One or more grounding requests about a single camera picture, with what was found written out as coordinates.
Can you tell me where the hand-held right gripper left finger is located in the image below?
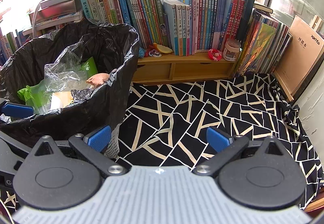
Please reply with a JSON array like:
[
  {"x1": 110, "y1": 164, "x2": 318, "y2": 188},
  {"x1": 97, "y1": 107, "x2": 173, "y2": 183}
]
[{"x1": 32, "y1": 125, "x2": 126, "y2": 177}]

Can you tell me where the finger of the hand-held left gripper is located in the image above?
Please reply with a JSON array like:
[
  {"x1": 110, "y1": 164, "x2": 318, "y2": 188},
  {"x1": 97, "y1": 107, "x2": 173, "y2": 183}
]
[{"x1": 0, "y1": 99, "x2": 34, "y2": 119}]

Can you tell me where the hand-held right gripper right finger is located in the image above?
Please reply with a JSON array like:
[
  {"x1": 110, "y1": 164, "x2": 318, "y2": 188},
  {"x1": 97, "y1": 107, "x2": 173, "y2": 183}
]
[{"x1": 194, "y1": 126, "x2": 286, "y2": 176}]

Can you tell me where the white woven trash bin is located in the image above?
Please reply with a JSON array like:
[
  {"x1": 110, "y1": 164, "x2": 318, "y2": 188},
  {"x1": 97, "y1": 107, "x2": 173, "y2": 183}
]
[{"x1": 104, "y1": 118, "x2": 120, "y2": 159}]

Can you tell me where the green snack bag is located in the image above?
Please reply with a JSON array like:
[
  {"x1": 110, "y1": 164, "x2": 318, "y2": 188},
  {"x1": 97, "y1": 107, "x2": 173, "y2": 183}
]
[{"x1": 17, "y1": 57, "x2": 98, "y2": 113}]

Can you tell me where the silver foil wrapper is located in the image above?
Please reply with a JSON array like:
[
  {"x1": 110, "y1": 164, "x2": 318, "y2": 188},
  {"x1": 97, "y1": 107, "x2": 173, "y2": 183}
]
[{"x1": 71, "y1": 88, "x2": 95, "y2": 106}]

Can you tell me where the brown food scrap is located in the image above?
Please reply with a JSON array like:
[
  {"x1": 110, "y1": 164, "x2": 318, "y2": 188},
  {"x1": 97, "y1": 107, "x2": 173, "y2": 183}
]
[{"x1": 86, "y1": 72, "x2": 112, "y2": 86}]

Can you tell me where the clear plastic wrap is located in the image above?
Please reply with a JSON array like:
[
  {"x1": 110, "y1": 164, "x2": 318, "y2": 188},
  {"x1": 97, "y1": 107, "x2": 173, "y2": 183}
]
[{"x1": 44, "y1": 36, "x2": 102, "y2": 93}]

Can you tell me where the black trash bag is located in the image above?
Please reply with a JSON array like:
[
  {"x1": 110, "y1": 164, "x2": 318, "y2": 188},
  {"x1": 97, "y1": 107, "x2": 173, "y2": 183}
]
[{"x1": 0, "y1": 20, "x2": 140, "y2": 148}]

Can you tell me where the row of upright books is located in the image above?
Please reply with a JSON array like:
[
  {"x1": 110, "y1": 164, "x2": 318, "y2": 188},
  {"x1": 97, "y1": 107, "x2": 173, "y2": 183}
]
[{"x1": 0, "y1": 0, "x2": 255, "y2": 67}]

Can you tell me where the black patterned tablecloth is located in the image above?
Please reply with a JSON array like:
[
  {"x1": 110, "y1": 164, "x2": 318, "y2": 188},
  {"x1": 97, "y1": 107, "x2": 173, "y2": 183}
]
[{"x1": 0, "y1": 72, "x2": 324, "y2": 214}]

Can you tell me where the wooden desk organiser with drawers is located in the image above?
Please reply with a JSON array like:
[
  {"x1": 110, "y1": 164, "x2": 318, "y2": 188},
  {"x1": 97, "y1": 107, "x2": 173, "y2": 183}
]
[{"x1": 132, "y1": 50, "x2": 240, "y2": 85}]

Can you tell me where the brown paper envelope folder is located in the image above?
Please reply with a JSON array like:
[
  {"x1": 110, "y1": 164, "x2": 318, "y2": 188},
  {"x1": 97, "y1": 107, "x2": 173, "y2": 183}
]
[{"x1": 275, "y1": 15, "x2": 323, "y2": 101}]

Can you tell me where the small jar with white lid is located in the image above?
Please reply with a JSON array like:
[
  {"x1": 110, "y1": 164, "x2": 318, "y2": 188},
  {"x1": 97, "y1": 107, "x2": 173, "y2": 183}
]
[{"x1": 223, "y1": 39, "x2": 241, "y2": 62}]

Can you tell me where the white pink crochet ornament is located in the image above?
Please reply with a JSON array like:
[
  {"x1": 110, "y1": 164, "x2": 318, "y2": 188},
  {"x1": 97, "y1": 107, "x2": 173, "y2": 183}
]
[{"x1": 145, "y1": 47, "x2": 162, "y2": 58}]

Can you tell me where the stack of thin colourful booklets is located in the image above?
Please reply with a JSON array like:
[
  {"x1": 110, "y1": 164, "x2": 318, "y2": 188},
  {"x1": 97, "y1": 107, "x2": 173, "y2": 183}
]
[{"x1": 235, "y1": 9, "x2": 293, "y2": 77}]

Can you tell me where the yellow banana toy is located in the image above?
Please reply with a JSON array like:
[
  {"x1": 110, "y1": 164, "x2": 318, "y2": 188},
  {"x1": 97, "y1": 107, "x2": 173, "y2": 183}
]
[{"x1": 152, "y1": 43, "x2": 173, "y2": 54}]

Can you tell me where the black hardcover book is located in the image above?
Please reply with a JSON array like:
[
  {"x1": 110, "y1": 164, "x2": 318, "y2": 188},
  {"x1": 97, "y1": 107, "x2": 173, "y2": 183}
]
[{"x1": 253, "y1": 2, "x2": 274, "y2": 15}]

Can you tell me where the white cable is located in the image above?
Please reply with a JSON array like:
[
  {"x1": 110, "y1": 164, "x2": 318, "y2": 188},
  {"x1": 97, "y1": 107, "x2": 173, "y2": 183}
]
[{"x1": 32, "y1": 0, "x2": 66, "y2": 37}]

